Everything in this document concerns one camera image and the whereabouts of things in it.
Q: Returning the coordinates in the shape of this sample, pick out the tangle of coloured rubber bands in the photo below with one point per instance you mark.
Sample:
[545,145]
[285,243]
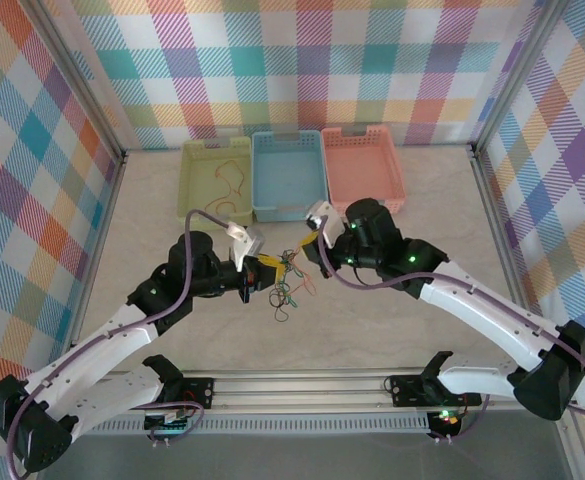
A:
[297,272]

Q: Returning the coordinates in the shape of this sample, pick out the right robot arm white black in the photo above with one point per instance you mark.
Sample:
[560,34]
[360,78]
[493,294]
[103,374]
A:
[482,310]

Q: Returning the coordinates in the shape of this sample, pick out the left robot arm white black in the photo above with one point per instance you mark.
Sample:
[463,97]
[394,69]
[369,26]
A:
[97,345]

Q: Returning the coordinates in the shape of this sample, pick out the pink plastic basket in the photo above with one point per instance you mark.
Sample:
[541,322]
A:
[362,170]

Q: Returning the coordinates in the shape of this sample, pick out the blue plastic basket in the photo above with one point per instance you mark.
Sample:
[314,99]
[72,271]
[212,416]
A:
[287,175]

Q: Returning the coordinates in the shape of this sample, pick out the green plastic basket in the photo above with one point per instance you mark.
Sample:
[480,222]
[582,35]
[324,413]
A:
[197,180]

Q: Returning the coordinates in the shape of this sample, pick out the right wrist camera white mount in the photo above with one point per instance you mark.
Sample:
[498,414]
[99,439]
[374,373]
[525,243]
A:
[327,225]

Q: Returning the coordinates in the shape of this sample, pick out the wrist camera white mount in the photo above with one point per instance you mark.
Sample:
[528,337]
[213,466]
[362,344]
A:
[244,240]
[327,225]

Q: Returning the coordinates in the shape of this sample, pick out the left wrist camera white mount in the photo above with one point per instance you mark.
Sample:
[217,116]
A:
[244,240]

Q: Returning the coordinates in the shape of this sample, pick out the aluminium mounting rail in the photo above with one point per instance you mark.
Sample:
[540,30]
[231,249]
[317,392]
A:
[297,390]

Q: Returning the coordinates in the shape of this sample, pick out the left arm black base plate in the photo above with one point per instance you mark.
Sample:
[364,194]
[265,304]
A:
[202,392]

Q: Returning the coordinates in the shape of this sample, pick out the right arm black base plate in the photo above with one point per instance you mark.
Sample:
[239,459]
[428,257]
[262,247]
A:
[404,390]

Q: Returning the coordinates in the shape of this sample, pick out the aluminium frame post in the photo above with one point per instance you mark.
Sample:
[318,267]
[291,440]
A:
[83,80]
[516,75]

